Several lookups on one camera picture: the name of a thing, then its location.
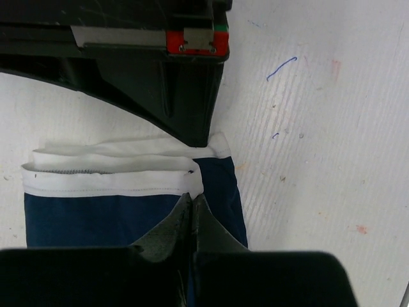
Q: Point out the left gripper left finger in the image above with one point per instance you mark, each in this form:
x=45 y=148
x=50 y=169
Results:
x=163 y=262

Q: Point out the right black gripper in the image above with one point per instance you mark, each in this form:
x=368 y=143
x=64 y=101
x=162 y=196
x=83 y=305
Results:
x=160 y=60

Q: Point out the navy blue underwear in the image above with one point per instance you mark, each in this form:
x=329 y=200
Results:
x=112 y=193

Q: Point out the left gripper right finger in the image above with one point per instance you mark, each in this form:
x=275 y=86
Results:
x=208 y=236

